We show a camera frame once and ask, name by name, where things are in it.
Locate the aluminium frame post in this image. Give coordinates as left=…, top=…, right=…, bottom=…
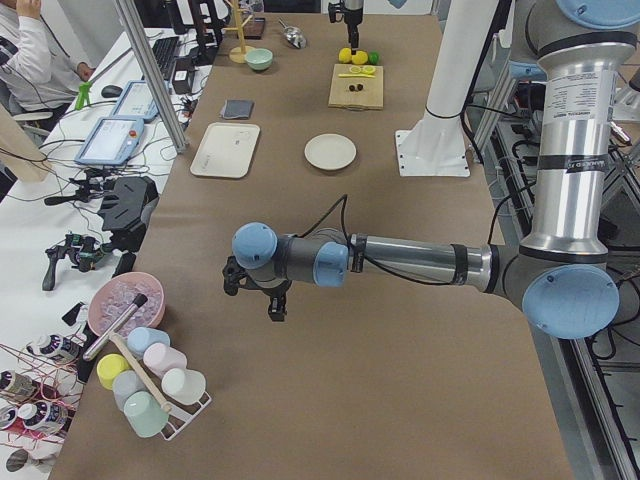
left=114, top=0, right=187, bottom=153

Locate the white cup rack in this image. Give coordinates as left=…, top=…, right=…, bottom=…
left=109, top=333, right=213, bottom=442

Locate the pink cup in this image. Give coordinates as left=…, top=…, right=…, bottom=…
left=143, top=342, right=187, bottom=378

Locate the seated person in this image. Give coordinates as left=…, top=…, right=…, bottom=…
left=1, top=1, right=94, bottom=112

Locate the black keyboard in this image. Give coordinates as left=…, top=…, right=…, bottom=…
left=152, top=36, right=180, bottom=81

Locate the grey cup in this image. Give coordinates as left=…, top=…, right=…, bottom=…
left=112, top=370, right=147, bottom=412

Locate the yellow lemon near scoop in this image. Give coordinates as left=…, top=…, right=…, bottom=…
left=338, top=48, right=352, bottom=64

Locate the yellow lemon middle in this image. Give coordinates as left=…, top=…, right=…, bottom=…
left=351, top=50, right=369, bottom=65

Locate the bamboo cutting board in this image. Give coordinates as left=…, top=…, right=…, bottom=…
left=328, top=64, right=384, bottom=110

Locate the green lime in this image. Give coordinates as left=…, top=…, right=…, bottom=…
left=368, top=51, right=380, bottom=65

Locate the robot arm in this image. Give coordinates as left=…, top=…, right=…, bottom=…
left=223, top=1, right=639, bottom=340
left=327, top=0, right=364, bottom=54

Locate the yellow plastic knife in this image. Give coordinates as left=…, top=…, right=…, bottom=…
left=337, top=73, right=376, bottom=78

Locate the teach pendant far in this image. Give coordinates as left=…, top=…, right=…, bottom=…
left=111, top=80, right=159, bottom=123

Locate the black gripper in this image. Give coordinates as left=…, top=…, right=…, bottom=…
left=222, top=256, right=292, bottom=321
left=327, top=0, right=364, bottom=54

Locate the computer mouse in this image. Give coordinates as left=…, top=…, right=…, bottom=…
left=101, top=85, right=123, bottom=98

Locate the teach pendant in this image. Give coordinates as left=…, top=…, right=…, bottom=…
left=111, top=80, right=159, bottom=123
left=74, top=116, right=145, bottom=167

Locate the mint green bowl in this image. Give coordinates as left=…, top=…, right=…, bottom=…
left=245, top=48, right=274, bottom=72

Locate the teach pendant near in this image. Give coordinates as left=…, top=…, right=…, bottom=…
left=74, top=116, right=145, bottom=167

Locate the yellow cup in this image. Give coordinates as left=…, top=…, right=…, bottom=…
left=96, top=353, right=131, bottom=390

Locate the cream rectangular tray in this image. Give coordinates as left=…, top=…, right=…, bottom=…
left=190, top=122, right=260, bottom=179

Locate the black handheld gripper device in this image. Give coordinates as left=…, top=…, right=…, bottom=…
left=42, top=233, right=113, bottom=291

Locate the mint cup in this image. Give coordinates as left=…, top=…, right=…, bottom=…
left=123, top=391, right=169, bottom=438

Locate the round beige plate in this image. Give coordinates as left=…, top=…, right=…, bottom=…
left=304, top=133, right=357, bottom=171

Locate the pink bowl of ice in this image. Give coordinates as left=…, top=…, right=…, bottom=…
left=88, top=272, right=165, bottom=337

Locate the wooden cup tree stand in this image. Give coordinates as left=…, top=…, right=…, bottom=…
left=222, top=0, right=254, bottom=64

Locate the grey folded cloth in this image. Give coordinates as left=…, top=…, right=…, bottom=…
left=220, top=99, right=254, bottom=120

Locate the white cup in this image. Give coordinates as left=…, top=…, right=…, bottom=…
left=161, top=368, right=206, bottom=405

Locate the steel scoop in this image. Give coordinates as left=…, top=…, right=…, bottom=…
left=278, top=18, right=307, bottom=49

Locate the steel muddler in bowl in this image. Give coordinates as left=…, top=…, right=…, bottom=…
left=82, top=293, right=148, bottom=362

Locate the blue cup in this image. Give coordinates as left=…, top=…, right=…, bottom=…
left=126, top=327, right=171, bottom=359

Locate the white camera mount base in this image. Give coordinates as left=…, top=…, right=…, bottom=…
left=396, top=0, right=499, bottom=177

